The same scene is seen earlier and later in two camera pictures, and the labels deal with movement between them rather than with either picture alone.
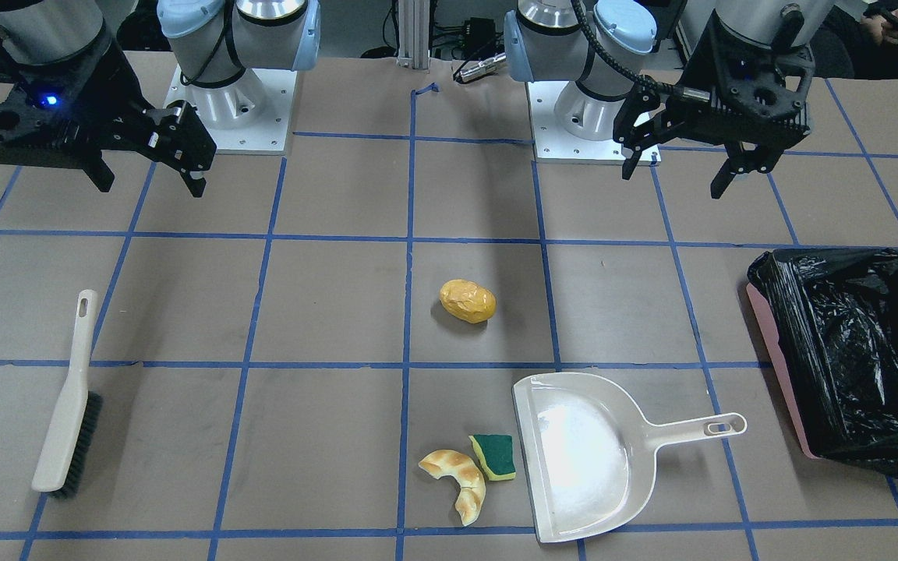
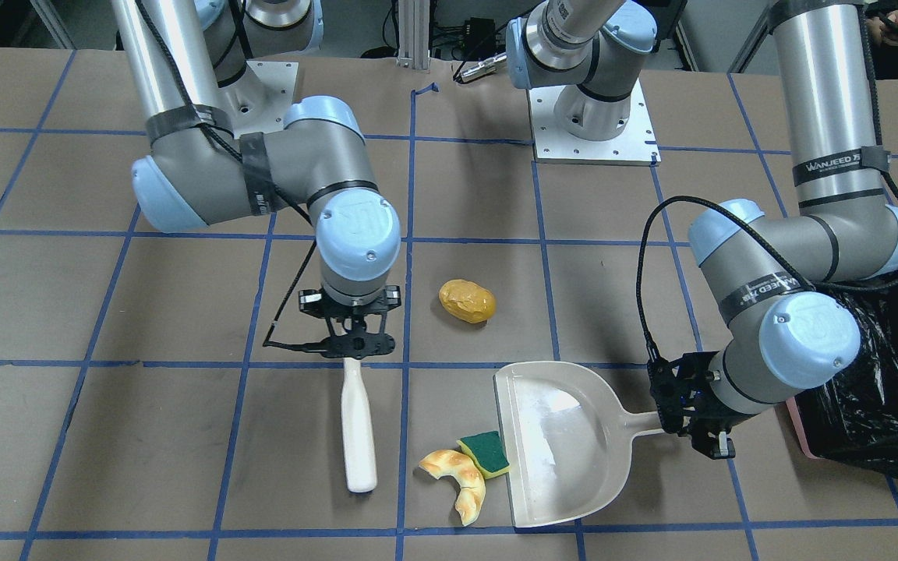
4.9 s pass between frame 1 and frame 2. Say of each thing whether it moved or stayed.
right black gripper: moved
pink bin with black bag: stayed
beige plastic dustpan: moved
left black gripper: moved
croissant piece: stayed
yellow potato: stayed
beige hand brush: moved
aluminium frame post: stayed
